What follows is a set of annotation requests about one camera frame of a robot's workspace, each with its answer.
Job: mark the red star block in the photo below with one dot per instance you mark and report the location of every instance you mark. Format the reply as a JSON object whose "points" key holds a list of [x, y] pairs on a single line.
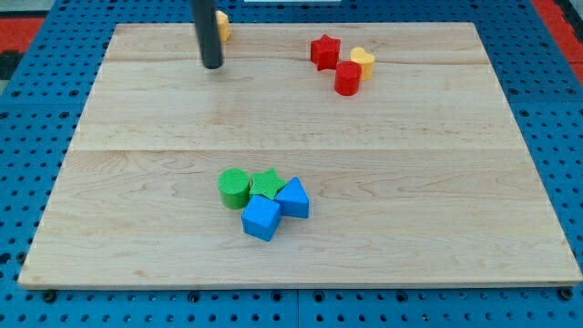
{"points": [[325, 52]]}

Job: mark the blue cube block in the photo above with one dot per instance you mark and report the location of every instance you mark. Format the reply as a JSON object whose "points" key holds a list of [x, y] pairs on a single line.
{"points": [[261, 217]]}

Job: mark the green star block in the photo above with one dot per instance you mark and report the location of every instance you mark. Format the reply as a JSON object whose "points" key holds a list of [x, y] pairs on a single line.
{"points": [[266, 184]]}

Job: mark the light wooden board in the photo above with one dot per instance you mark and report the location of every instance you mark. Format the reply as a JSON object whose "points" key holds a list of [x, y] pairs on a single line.
{"points": [[421, 179]]}

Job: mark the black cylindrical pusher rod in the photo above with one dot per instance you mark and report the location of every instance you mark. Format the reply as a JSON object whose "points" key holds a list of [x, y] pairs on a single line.
{"points": [[207, 31]]}

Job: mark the green cylinder block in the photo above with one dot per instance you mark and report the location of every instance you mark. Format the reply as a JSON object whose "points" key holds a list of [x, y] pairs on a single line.
{"points": [[234, 186]]}

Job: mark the blue triangle block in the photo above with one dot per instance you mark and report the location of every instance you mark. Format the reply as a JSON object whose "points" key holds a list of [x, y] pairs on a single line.
{"points": [[294, 200]]}

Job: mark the yellow heart block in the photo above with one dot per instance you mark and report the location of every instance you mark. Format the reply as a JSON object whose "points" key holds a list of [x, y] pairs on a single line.
{"points": [[365, 60]]}

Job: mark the yellow hexagon block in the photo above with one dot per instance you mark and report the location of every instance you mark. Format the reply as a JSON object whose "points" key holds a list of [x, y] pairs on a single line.
{"points": [[223, 23]]}

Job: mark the red cylinder block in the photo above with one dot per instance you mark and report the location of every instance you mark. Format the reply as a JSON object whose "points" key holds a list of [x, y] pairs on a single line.
{"points": [[347, 78]]}

